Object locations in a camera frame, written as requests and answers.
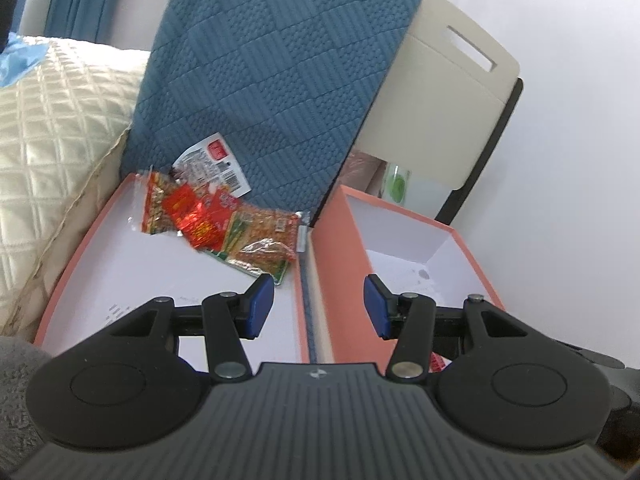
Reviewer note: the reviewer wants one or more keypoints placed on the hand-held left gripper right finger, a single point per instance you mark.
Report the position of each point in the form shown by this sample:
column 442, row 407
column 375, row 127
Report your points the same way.
column 375, row 305

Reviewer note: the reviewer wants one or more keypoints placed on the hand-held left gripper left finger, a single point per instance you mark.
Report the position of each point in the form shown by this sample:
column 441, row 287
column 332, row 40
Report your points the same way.
column 260, row 305

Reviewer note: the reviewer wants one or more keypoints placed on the green-edged snack packet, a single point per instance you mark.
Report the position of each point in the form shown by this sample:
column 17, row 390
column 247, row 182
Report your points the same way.
column 260, row 262

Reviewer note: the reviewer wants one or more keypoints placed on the deep orange cardboard box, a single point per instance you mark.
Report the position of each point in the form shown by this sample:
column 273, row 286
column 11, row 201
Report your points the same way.
column 400, row 240

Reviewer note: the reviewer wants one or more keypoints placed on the clear orange snack packet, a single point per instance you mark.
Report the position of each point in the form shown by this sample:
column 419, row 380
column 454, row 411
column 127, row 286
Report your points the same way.
column 270, row 225

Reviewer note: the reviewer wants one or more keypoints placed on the red snack packet white print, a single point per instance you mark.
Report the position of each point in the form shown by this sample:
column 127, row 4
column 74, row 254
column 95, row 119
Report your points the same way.
column 222, row 205

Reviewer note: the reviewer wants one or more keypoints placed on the shiny red foil snack packet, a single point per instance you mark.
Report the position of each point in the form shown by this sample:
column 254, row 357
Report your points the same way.
column 192, row 220

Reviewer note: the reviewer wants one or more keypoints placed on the shallow orange box lid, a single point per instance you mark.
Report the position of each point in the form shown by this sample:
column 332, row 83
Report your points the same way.
column 150, row 270

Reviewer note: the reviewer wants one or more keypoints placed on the orange striped snack packet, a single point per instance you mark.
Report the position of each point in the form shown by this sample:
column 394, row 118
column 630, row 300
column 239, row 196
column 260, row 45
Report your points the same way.
column 157, row 205

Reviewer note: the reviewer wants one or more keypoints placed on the white snack packet red label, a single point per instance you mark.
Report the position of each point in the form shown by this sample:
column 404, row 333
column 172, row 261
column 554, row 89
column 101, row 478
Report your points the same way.
column 215, row 165

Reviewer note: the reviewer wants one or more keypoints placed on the green patterned bag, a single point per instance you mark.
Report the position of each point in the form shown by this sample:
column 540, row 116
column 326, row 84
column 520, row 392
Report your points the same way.
column 397, row 185

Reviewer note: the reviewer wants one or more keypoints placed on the cream plastic chair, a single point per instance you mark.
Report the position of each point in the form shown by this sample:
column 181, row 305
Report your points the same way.
column 450, row 110

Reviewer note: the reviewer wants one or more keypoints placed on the blue textured cushion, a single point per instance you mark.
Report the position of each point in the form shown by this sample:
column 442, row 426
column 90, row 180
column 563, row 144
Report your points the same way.
column 275, row 70

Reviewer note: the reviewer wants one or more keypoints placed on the cream quilted pillow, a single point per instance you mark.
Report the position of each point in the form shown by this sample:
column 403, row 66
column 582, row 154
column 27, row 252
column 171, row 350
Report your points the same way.
column 55, row 160

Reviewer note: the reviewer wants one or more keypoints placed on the grey fuzzy mat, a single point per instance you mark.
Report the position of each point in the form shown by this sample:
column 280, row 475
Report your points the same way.
column 20, row 400

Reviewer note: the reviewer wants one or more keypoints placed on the light blue sheet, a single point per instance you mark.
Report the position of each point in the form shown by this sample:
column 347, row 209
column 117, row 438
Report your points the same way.
column 20, row 60

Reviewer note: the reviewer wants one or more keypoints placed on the blue curtain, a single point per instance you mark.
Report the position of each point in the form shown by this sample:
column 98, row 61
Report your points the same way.
column 100, row 0

